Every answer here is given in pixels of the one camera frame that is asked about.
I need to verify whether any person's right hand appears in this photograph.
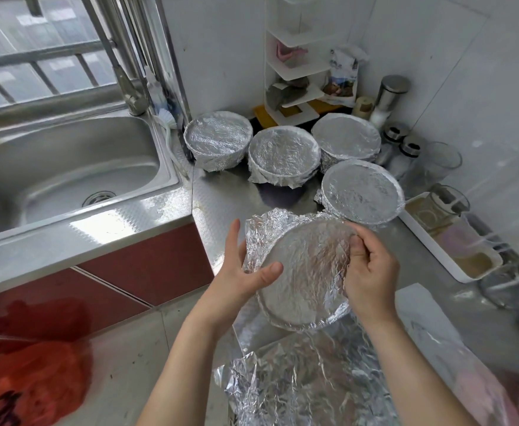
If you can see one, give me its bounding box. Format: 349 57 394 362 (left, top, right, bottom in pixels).
343 221 401 329

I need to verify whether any person's left hand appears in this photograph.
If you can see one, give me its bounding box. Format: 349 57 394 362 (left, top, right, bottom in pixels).
197 218 284 329

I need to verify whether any foil-covered bowl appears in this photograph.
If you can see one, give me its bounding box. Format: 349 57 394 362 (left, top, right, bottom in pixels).
247 125 323 190
183 111 254 172
317 159 406 229
244 208 356 332

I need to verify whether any stack of aluminium foil sheets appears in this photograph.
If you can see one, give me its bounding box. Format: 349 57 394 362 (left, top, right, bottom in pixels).
213 283 509 426

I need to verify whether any foil-wrapped bowl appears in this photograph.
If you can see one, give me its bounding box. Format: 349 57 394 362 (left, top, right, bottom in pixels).
311 112 383 169

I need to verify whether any person's right forearm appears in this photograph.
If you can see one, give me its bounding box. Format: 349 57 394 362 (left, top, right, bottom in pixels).
357 315 478 426

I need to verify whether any person's left forearm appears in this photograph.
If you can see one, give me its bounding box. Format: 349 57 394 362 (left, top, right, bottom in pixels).
138 315 234 426

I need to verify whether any white rectangular tray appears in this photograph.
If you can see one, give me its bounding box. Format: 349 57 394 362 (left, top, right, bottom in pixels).
400 191 504 284

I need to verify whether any red kitchen cabinet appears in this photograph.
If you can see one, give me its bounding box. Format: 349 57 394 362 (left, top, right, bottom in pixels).
0 221 215 360

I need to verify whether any pink translucent cup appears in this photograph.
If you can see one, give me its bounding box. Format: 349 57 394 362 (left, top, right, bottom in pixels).
437 217 486 258

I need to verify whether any white shaker with black lid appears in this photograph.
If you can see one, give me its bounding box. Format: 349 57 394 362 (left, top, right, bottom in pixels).
375 121 411 165
388 135 423 181

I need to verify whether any small white tan-capped bottle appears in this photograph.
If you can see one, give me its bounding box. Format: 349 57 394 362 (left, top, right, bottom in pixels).
352 95 376 119

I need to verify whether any tall white steel-capped bottle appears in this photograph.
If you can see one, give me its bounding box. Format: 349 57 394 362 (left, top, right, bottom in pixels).
368 75 412 130

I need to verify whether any white dish brush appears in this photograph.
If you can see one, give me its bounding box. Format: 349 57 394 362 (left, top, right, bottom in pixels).
148 75 179 130

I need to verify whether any colourful snack packet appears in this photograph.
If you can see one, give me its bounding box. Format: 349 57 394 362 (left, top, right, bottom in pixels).
322 46 367 107

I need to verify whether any stainless steel sink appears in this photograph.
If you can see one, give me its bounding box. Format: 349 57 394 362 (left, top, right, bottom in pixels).
0 106 194 302

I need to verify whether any red plastic bag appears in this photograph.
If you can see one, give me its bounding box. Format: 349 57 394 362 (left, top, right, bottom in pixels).
0 340 92 426

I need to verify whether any white corner shelf rack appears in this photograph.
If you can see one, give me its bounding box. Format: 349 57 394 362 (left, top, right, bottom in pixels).
264 0 367 127

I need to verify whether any steel faucet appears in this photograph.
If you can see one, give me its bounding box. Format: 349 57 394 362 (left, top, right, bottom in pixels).
77 0 151 116

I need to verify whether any metal window railing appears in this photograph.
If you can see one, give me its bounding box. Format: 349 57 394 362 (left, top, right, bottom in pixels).
0 40 119 112

